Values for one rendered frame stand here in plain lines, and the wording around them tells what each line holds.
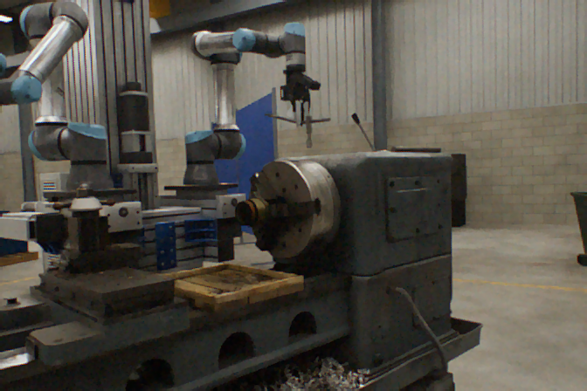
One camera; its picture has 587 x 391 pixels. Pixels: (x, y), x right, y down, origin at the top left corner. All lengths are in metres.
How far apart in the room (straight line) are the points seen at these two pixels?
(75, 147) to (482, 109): 10.45
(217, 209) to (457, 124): 10.02
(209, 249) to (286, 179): 0.63
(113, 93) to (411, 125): 10.29
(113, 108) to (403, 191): 1.15
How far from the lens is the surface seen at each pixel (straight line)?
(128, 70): 2.14
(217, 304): 1.22
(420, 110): 12.01
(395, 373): 1.61
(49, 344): 1.02
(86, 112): 2.12
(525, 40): 11.81
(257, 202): 1.45
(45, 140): 1.89
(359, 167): 1.52
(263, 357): 1.37
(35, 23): 1.97
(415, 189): 1.76
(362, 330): 1.60
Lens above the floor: 1.19
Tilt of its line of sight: 3 degrees down
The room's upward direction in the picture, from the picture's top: 2 degrees counter-clockwise
